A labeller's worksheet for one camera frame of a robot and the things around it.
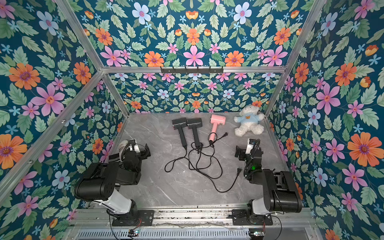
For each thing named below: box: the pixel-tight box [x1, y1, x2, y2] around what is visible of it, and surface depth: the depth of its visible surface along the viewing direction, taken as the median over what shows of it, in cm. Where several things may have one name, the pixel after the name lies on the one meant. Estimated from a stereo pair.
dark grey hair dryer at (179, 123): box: [171, 117, 188, 150], surface depth 107 cm
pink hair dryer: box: [209, 114, 227, 141], surface depth 110 cm
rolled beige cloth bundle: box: [117, 140, 129, 161], surface depth 100 cm
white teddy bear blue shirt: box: [233, 105, 265, 137], surface depth 107 cm
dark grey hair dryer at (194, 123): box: [187, 118, 203, 149], surface depth 107 cm
